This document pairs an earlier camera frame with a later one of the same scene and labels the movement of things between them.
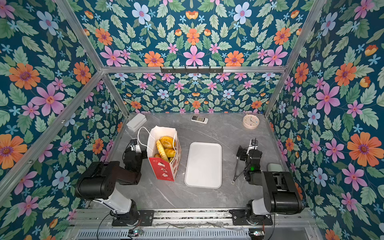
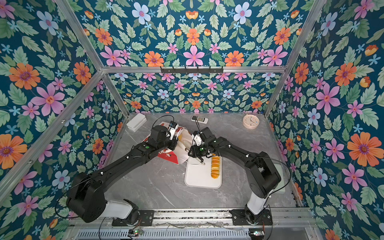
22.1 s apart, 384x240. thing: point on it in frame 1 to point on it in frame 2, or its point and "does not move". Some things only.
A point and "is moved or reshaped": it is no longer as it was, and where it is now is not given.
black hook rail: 191,70 does not move
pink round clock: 251,121 does not move
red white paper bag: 164,151 is moved or reshaped
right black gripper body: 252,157 to 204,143
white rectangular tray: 203,168 does not move
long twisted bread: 162,151 to 215,166
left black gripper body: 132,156 to 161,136
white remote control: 202,120 does not move
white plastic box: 137,122 does not move
